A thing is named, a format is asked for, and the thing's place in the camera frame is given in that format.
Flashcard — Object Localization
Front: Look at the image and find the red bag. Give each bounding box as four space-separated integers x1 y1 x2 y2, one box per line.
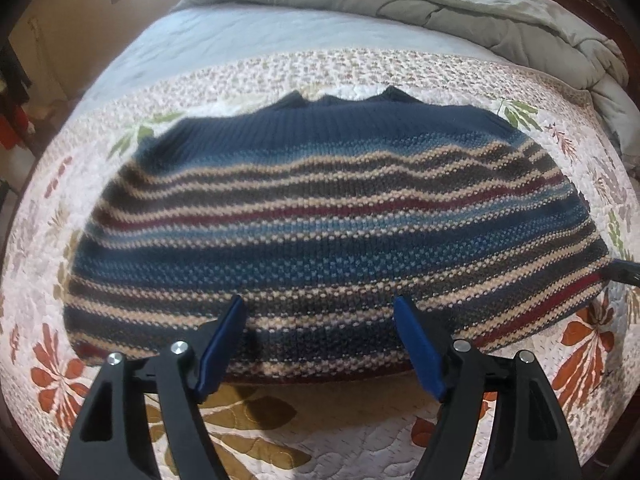
0 105 28 152

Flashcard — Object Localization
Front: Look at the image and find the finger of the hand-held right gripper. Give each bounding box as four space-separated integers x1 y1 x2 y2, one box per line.
606 258 640 287

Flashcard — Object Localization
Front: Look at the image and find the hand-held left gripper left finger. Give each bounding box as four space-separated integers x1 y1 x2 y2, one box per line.
59 295 247 480

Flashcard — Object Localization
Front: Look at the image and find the light blue bedsheet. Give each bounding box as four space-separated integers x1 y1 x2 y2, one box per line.
75 6 506 113

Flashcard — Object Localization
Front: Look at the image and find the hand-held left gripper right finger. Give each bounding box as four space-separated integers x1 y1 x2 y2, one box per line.
393 295 584 480

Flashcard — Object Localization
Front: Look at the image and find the grey comforter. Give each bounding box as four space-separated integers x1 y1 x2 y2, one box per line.
170 0 640 177

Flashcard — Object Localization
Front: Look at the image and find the floral quilted bedspread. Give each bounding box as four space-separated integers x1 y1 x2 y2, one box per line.
0 47 640 480

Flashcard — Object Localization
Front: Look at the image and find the striped knit sweater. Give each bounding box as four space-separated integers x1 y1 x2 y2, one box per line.
64 86 614 386

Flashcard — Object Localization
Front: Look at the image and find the wooden headboard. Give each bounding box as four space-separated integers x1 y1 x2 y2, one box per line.
510 0 632 63

